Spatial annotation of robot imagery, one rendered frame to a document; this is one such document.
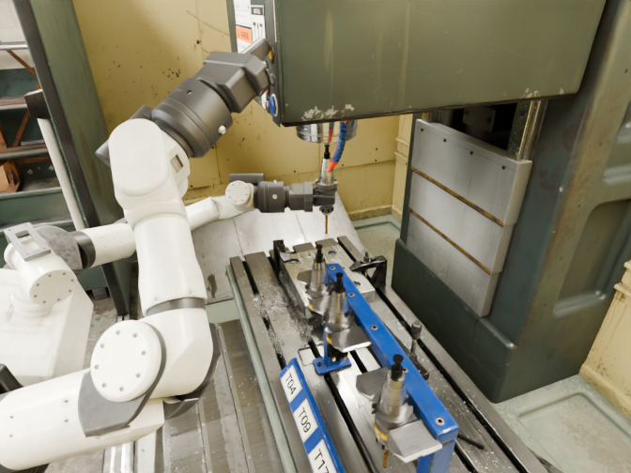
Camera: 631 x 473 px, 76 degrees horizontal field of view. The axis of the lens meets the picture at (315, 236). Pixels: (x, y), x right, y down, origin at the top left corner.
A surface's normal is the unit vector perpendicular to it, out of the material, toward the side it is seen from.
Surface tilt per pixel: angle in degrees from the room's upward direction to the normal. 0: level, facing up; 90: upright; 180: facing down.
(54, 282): 101
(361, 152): 90
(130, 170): 37
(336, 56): 90
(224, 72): 30
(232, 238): 25
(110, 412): 45
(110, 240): 61
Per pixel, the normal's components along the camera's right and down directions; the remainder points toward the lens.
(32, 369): 0.50, -0.34
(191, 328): 0.70, -0.46
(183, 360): 0.86, 0.36
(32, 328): 0.36, -0.87
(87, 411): -0.27, -0.29
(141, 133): 0.00, -0.38
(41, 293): 0.72, 0.50
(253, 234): 0.09, -0.59
